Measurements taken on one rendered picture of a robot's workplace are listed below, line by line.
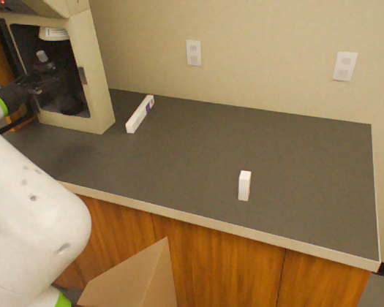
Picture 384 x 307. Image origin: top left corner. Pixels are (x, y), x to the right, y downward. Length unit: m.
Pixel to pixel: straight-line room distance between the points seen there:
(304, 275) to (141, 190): 0.58
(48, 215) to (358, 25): 1.22
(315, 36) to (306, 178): 0.56
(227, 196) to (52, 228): 0.67
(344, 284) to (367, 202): 0.26
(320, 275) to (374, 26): 0.88
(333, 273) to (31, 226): 0.85
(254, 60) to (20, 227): 1.19
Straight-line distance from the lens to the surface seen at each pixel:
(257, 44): 1.49
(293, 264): 1.13
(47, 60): 1.38
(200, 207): 1.06
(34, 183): 0.57
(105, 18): 1.75
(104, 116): 1.46
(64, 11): 1.26
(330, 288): 1.19
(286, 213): 1.06
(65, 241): 0.55
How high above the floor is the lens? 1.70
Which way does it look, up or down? 36 degrees down
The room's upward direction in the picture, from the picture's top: 3 degrees counter-clockwise
